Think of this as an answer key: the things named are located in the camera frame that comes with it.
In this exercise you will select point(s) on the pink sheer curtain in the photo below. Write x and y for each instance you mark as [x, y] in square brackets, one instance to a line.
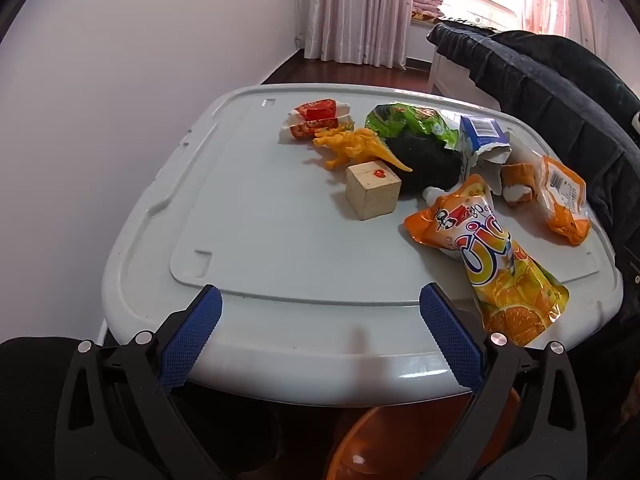
[565, 0]

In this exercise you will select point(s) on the pink patterned curtain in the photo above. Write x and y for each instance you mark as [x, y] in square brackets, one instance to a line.
[357, 10]

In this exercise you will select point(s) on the green snack bag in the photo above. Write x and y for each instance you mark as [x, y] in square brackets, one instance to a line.
[410, 120]

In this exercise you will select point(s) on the red snack wrapper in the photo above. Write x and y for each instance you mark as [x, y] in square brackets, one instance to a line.
[315, 115]

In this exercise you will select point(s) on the wooden cube block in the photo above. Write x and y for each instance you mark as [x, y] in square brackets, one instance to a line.
[372, 190]

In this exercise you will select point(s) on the small orange torn wrapper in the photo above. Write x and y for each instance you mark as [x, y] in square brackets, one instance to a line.
[520, 180]

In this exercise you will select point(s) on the orange snack packet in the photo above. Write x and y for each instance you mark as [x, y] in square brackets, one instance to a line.
[565, 195]

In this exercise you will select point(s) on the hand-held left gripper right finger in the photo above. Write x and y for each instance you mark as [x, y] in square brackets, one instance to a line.
[450, 335]

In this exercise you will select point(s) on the orange bin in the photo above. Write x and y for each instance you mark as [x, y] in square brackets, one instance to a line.
[400, 445]

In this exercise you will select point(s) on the black sock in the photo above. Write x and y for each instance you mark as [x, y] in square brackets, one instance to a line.
[425, 162]

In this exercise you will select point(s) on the blue and white carton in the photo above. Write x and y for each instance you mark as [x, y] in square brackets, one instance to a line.
[480, 137]

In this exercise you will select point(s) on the folded pink quilts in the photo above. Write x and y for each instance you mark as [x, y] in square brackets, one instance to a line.
[427, 2]

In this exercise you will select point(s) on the orange juice pouch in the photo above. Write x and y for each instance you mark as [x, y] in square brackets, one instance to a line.
[500, 265]

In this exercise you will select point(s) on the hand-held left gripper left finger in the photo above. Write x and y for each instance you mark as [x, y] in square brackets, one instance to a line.
[192, 340]

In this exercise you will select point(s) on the white bed frame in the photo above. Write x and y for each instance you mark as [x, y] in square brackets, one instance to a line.
[450, 77]

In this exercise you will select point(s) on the yellow toy dinosaur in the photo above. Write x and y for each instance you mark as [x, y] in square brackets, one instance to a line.
[352, 145]

